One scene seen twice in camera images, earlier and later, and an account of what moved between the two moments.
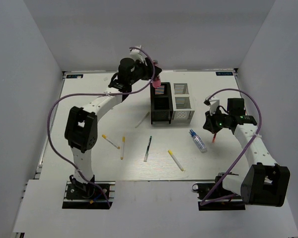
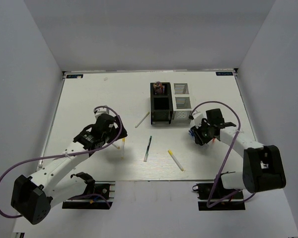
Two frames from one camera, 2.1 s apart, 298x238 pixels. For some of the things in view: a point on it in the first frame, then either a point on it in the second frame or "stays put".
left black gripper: x=148 y=70 -> x=123 y=132
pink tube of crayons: x=157 y=81 -> x=158 y=87
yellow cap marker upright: x=123 y=139 stays put
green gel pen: x=148 y=148 stays put
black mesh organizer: x=161 y=102 stays put
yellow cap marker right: x=171 y=153 stays put
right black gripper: x=209 y=124 -> x=199 y=139
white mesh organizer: x=182 y=108 stays put
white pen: x=142 y=120 stays put
